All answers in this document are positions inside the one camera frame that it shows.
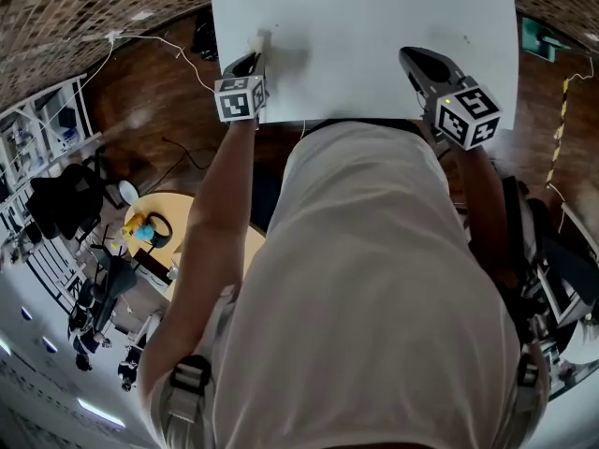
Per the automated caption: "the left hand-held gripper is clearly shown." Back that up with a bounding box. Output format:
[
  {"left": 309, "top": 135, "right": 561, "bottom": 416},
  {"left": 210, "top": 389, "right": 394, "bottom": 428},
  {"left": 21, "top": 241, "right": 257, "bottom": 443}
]
[{"left": 213, "top": 51, "right": 270, "bottom": 123}]

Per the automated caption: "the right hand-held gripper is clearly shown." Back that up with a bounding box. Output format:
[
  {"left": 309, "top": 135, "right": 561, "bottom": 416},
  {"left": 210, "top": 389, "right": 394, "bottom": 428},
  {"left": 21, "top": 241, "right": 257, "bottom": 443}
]
[{"left": 398, "top": 46, "right": 504, "bottom": 152}]

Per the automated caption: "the small cream object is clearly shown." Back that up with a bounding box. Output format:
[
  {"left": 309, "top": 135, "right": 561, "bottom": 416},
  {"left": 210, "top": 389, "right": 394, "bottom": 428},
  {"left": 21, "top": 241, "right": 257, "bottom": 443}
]
[{"left": 247, "top": 30, "right": 273, "bottom": 58}]

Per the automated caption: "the person's left forearm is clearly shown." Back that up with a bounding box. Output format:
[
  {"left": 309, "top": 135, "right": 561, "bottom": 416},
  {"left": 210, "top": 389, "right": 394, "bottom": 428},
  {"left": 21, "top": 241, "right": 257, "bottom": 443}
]
[{"left": 177, "top": 118, "right": 259, "bottom": 280}]

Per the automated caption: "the person's right forearm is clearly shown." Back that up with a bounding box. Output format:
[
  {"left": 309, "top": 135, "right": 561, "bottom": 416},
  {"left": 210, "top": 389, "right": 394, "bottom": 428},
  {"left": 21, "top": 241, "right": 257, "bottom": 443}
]
[{"left": 456, "top": 145, "right": 512, "bottom": 275}]

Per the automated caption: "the white rectangular table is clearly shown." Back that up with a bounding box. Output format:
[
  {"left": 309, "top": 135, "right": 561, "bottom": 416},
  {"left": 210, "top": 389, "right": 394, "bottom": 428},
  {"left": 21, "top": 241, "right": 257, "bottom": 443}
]
[{"left": 208, "top": 0, "right": 520, "bottom": 125}]

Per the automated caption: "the teal plastic tray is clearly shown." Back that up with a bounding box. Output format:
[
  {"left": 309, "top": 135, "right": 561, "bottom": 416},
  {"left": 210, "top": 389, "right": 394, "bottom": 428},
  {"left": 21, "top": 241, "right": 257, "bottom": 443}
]
[{"left": 521, "top": 15, "right": 573, "bottom": 63}]

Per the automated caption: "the yellow black floor tape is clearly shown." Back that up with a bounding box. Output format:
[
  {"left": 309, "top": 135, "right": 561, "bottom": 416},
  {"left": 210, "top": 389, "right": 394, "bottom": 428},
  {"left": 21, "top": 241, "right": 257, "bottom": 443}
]
[{"left": 545, "top": 77, "right": 570, "bottom": 189}]

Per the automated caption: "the round wooden table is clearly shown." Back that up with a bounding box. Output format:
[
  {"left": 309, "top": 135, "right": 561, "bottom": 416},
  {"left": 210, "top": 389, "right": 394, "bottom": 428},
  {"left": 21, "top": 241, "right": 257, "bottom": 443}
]
[{"left": 124, "top": 192, "right": 268, "bottom": 299}]

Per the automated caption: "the white bowl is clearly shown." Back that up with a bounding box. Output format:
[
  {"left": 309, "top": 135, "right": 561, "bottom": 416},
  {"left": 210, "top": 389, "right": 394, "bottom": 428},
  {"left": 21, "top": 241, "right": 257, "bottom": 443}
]
[{"left": 118, "top": 180, "right": 140, "bottom": 206}]

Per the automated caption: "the yellow toy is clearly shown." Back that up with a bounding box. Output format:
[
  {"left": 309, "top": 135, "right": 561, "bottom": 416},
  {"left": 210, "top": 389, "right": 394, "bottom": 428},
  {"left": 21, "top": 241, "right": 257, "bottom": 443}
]
[{"left": 123, "top": 211, "right": 158, "bottom": 243}]

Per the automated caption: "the person's white shirt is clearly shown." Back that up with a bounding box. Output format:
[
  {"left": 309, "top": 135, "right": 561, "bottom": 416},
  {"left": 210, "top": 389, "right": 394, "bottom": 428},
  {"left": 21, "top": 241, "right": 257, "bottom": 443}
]
[{"left": 149, "top": 120, "right": 548, "bottom": 449}]

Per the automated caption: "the white metal shelf rack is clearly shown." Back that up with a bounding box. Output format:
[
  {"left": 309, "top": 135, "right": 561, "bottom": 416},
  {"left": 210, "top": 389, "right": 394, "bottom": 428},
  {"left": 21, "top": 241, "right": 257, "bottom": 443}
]
[{"left": 0, "top": 73, "right": 102, "bottom": 196}]

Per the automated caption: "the black office chair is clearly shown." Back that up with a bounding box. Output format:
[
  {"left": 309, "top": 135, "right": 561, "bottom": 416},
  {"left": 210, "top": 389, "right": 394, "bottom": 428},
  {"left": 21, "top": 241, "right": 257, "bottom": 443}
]
[{"left": 28, "top": 162, "right": 106, "bottom": 241}]

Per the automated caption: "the black wheeled stand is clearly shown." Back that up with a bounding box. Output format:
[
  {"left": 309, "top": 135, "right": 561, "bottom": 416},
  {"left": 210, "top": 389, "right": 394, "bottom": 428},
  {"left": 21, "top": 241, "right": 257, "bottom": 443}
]
[{"left": 69, "top": 243, "right": 139, "bottom": 340}]

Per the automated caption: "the long ceiling light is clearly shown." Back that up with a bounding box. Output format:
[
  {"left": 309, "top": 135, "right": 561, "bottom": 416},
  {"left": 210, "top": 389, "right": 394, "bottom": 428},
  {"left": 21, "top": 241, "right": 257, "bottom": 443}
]
[{"left": 77, "top": 398, "right": 127, "bottom": 429}]

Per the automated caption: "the black floor cable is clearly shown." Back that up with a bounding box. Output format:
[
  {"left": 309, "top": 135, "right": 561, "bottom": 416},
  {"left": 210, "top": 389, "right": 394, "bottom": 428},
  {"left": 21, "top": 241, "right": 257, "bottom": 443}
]
[{"left": 161, "top": 136, "right": 208, "bottom": 170}]

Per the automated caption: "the yellow and white cable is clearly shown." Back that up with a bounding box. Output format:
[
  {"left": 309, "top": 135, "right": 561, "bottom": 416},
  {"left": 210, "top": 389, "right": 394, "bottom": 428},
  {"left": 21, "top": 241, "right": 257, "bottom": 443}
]
[{"left": 562, "top": 53, "right": 596, "bottom": 84}]

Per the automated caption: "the black ring-shaped object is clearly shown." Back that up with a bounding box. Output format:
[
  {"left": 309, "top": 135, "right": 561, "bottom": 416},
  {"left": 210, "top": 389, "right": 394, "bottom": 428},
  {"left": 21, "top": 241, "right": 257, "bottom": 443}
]
[{"left": 147, "top": 211, "right": 175, "bottom": 251}]

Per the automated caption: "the white desk frame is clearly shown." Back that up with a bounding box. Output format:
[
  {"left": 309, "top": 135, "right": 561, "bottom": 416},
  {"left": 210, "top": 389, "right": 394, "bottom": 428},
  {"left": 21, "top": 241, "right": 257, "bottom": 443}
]
[{"left": 535, "top": 264, "right": 592, "bottom": 327}]

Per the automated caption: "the grey harness strap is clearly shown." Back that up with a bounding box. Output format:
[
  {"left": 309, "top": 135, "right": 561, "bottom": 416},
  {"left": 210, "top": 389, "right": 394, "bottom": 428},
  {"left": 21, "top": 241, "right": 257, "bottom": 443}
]
[
  {"left": 517, "top": 353, "right": 540, "bottom": 388},
  {"left": 161, "top": 355, "right": 214, "bottom": 425}
]

